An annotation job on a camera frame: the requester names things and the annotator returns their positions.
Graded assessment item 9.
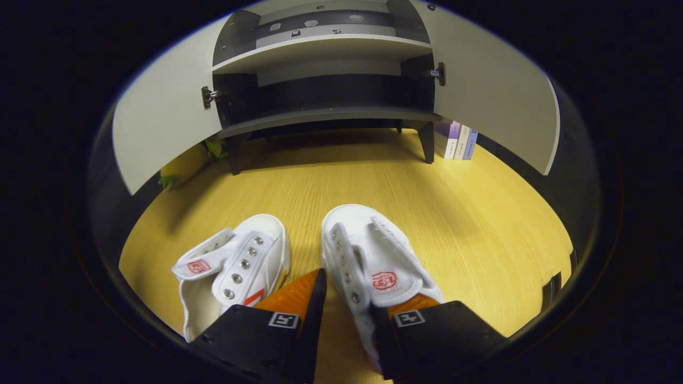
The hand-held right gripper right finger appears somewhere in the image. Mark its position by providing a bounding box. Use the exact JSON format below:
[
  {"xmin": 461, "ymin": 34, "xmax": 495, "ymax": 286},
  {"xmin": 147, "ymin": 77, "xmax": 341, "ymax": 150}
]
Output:
[{"xmin": 371, "ymin": 293, "xmax": 507, "ymax": 380}]

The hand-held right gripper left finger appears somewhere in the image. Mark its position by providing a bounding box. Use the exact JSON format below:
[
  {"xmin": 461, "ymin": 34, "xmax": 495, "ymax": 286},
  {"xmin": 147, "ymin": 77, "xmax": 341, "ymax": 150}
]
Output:
[{"xmin": 187, "ymin": 268, "xmax": 327, "ymax": 384}]

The white shoe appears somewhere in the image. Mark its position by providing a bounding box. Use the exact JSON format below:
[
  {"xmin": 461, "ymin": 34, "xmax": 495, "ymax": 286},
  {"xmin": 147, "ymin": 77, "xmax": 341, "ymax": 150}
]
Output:
[
  {"xmin": 171, "ymin": 214, "xmax": 291, "ymax": 343},
  {"xmin": 321, "ymin": 204, "xmax": 444, "ymax": 371}
]

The white shoe cabinet door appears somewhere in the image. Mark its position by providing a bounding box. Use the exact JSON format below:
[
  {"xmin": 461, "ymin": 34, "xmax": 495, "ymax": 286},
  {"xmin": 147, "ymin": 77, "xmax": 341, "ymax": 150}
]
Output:
[
  {"xmin": 112, "ymin": 16, "xmax": 235, "ymax": 195},
  {"xmin": 411, "ymin": 0, "xmax": 561, "ymax": 175}
]

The white shoe cabinet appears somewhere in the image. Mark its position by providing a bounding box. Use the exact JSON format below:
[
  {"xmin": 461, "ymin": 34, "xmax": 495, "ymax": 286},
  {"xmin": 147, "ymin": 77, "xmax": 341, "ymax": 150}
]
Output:
[{"xmin": 212, "ymin": 0, "xmax": 443, "ymax": 175}]

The blue book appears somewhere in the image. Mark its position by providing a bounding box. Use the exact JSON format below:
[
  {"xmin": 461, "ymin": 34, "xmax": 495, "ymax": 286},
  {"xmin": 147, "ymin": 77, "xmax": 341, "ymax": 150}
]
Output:
[{"xmin": 462, "ymin": 128, "xmax": 478, "ymax": 161}]

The white book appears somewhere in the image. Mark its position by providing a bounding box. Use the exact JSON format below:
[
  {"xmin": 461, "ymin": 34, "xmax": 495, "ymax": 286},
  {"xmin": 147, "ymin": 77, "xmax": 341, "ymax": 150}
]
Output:
[{"xmin": 454, "ymin": 124, "xmax": 470, "ymax": 160}]

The purple book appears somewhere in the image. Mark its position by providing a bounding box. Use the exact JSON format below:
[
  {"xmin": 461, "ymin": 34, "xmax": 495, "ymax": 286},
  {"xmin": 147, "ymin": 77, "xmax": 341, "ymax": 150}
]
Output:
[{"xmin": 435, "ymin": 122, "xmax": 460, "ymax": 159}]

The yellow green plush toy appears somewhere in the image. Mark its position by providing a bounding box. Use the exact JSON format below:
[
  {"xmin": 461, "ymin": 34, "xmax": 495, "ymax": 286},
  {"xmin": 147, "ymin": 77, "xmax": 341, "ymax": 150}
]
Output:
[{"xmin": 159, "ymin": 139, "xmax": 230, "ymax": 191}]

